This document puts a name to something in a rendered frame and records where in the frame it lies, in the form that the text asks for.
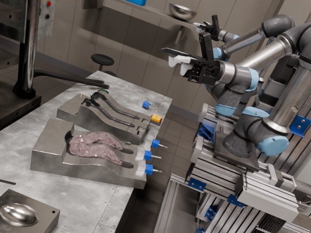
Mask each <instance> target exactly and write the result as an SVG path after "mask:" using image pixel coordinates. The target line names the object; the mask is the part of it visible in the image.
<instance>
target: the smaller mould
mask: <svg viewBox="0 0 311 233"><path fill-rule="evenodd" d="M60 211H61V210H59V209H57V208H54V207H52V206H50V205H47V204H45V203H43V202H40V201H38V200H35V199H33V198H30V197H28V196H26V195H23V194H21V193H18V192H16V191H14V190H11V189H8V190H7V191H6V192H5V193H4V194H2V195H1V196H0V233H51V232H52V231H53V229H54V228H55V227H56V225H57V224H58V220H59V215H60Z"/></svg>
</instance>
